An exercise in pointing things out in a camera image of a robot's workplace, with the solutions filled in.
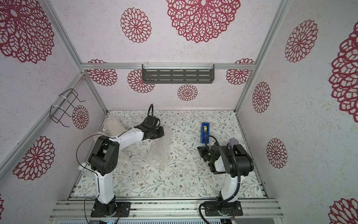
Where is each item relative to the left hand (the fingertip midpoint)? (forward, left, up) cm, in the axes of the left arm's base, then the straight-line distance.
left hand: (165, 133), depth 98 cm
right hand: (-7, -22, -4) cm, 24 cm away
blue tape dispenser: (+2, -28, -1) cm, 29 cm away
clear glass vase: (-17, +3, +3) cm, 18 cm away
